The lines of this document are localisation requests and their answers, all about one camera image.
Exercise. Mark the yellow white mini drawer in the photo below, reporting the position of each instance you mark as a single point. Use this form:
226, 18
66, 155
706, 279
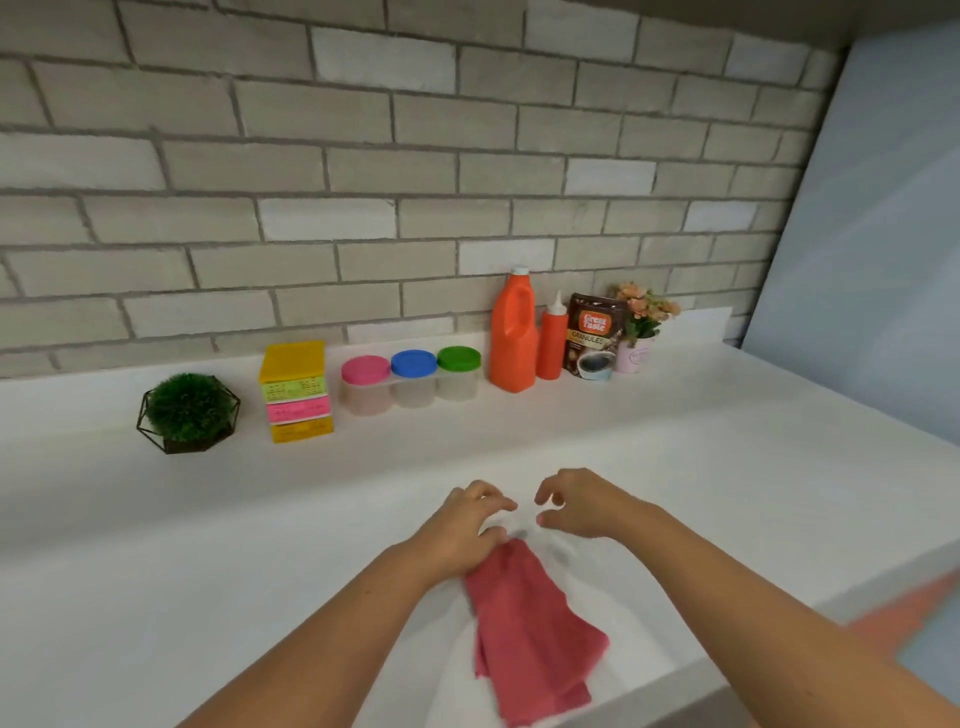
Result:
264, 401

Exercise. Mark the person's right forearm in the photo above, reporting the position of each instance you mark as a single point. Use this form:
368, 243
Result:
787, 622

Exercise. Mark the pink cloth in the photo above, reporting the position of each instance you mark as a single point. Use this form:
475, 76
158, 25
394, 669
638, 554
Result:
532, 630

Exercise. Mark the green round lid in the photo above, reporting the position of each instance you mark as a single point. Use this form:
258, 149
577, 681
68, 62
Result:
459, 358

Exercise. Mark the brown coffee pouch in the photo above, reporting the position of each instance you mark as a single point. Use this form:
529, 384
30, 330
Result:
592, 330

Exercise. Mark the orange cabinet front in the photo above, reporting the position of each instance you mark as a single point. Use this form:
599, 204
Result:
892, 615

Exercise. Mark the orange squeeze bottle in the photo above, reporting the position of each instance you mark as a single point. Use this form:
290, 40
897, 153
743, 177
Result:
552, 341

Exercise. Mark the white countertop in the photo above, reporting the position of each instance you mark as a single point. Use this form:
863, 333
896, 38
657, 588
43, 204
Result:
750, 465

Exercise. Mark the pink plastic basket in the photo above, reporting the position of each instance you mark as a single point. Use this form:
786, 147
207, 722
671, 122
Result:
298, 410

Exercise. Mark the person's right hand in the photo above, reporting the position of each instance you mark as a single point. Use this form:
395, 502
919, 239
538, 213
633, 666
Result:
589, 506

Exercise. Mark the green plant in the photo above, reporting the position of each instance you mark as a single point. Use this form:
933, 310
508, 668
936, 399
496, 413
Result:
187, 409

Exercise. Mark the person's left hand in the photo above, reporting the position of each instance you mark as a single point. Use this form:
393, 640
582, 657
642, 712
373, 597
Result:
457, 529

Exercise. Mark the green plastic basket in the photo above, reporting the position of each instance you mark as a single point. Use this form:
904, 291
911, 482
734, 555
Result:
294, 388

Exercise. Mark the pink flowers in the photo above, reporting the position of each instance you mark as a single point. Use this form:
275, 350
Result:
645, 307

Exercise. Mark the blue round lid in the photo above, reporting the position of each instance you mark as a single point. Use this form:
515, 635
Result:
413, 363

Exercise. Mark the clear plastic container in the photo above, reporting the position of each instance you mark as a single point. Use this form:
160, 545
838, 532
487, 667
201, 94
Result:
459, 384
413, 390
366, 397

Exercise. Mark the person's left forearm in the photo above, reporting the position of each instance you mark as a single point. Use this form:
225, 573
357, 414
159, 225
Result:
322, 645

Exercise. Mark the orange jug with white cap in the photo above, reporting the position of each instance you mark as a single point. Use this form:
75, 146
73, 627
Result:
514, 337

